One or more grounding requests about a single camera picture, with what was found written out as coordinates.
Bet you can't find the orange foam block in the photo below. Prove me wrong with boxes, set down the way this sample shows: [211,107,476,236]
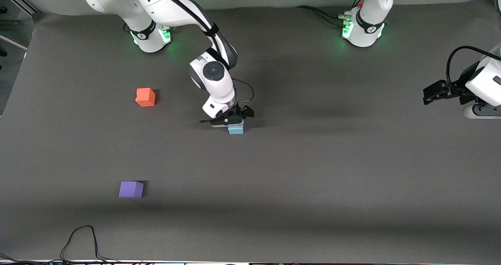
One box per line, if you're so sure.
[135,88,156,107]

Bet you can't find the black left arm base cables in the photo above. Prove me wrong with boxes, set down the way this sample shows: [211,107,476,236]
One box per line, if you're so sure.
[296,0,366,27]

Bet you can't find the purple foam block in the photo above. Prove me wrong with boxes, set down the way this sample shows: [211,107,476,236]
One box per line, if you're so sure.
[119,181,144,199]

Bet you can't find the thin black looped cable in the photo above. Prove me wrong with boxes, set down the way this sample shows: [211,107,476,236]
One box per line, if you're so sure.
[60,225,120,264]

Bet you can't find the aluminium frame rail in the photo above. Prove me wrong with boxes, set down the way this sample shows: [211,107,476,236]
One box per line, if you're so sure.
[0,0,40,15]

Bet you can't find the dark grey table mat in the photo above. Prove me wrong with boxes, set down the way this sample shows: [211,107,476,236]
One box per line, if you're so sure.
[0,0,501,264]

